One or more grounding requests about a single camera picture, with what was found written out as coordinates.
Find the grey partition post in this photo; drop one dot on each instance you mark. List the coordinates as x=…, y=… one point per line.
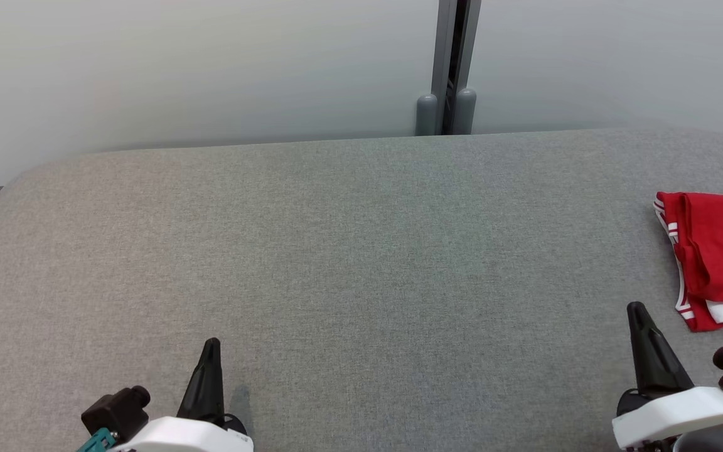
x=443, y=63

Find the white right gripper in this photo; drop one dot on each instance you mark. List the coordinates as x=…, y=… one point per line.
x=669, y=411

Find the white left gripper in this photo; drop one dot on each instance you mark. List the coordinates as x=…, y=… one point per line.
x=192, y=439

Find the grey fabric sofa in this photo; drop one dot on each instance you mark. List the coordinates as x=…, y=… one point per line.
x=368, y=263

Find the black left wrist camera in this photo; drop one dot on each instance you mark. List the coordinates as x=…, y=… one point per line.
x=113, y=411

